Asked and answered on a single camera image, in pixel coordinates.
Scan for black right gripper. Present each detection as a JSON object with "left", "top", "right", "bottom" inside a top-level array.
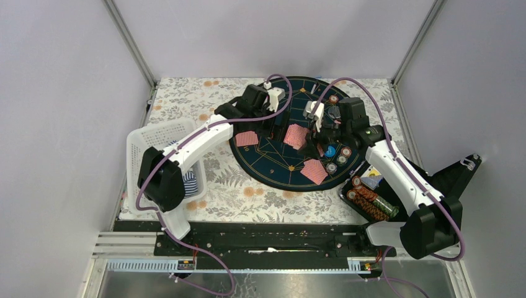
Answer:
[{"left": 296, "top": 115, "right": 351, "bottom": 161}]

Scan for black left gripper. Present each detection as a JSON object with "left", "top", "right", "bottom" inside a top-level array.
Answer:
[{"left": 249, "top": 103, "right": 289, "bottom": 142}]

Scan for clear dealer button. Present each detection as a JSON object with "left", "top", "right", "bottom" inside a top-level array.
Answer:
[{"left": 327, "top": 106, "right": 341, "bottom": 120}]

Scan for red five chip stack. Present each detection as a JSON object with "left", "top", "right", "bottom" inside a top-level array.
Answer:
[{"left": 341, "top": 147, "right": 352, "bottom": 158}]

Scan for red card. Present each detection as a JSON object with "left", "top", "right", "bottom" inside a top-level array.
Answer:
[
  {"left": 234, "top": 131, "right": 259, "bottom": 147},
  {"left": 300, "top": 159, "right": 328, "bottom": 185}
]

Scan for blue small blind button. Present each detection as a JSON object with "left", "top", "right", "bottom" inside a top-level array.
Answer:
[{"left": 324, "top": 145, "right": 336, "bottom": 158}]

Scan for blue chip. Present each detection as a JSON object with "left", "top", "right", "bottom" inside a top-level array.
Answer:
[{"left": 336, "top": 155, "right": 347, "bottom": 166}]

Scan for grey chip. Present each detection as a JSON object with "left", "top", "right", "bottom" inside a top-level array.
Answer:
[{"left": 326, "top": 163, "right": 337, "bottom": 174}]

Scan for pink sponge block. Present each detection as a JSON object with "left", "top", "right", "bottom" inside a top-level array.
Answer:
[{"left": 283, "top": 124, "right": 310, "bottom": 150}]

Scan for white plastic laundry basket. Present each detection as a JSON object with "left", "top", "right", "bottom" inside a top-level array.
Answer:
[{"left": 124, "top": 118, "right": 208, "bottom": 217}]

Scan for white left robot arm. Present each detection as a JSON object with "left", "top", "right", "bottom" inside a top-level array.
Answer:
[{"left": 136, "top": 83, "right": 286, "bottom": 255}]

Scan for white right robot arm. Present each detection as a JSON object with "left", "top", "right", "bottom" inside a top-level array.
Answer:
[{"left": 302, "top": 97, "right": 466, "bottom": 261}]

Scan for round dark poker mat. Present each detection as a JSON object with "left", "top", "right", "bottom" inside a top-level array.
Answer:
[{"left": 229, "top": 76, "right": 363, "bottom": 192}]

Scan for playing card deck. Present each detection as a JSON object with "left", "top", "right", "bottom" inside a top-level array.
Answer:
[{"left": 360, "top": 166, "right": 383, "bottom": 190}]

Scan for black poker chip case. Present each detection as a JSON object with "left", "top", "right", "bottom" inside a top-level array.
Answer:
[{"left": 339, "top": 153, "right": 483, "bottom": 227}]

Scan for red chip rows in case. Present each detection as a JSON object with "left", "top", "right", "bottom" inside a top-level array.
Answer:
[{"left": 346, "top": 176, "right": 399, "bottom": 221}]

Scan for blue white striped cloth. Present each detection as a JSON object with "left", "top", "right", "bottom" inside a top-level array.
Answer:
[{"left": 164, "top": 142, "right": 200, "bottom": 201}]

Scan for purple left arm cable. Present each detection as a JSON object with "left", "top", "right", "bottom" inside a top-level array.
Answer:
[{"left": 135, "top": 74, "right": 293, "bottom": 256}]

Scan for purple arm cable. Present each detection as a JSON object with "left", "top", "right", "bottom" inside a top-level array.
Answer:
[
  {"left": 314, "top": 77, "right": 467, "bottom": 297},
  {"left": 135, "top": 74, "right": 293, "bottom": 256}
]

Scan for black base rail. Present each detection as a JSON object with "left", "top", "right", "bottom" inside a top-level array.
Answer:
[{"left": 113, "top": 220, "right": 386, "bottom": 271}]

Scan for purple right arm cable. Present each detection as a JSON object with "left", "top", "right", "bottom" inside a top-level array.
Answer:
[{"left": 314, "top": 77, "right": 467, "bottom": 297}]

